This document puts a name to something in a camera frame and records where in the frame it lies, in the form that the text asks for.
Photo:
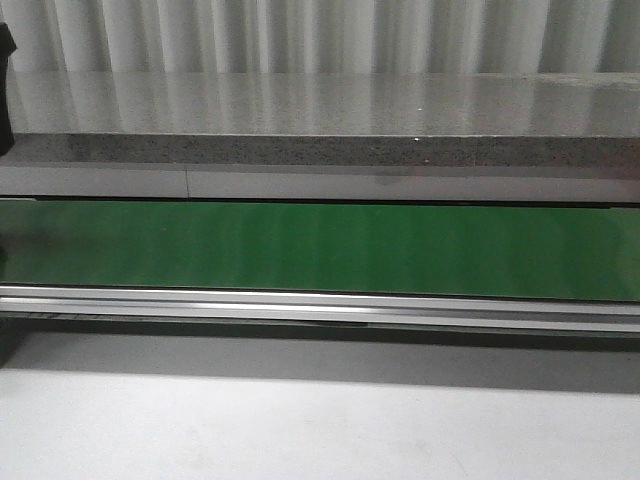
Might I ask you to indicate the green conveyor belt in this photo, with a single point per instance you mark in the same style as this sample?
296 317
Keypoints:
470 250

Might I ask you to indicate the white pleated curtain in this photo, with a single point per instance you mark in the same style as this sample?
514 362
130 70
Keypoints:
362 37

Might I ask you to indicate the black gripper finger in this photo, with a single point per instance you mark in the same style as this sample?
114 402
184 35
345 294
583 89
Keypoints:
7 48

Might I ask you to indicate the aluminium conveyor frame rail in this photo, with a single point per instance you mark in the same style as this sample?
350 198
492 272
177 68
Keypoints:
420 311

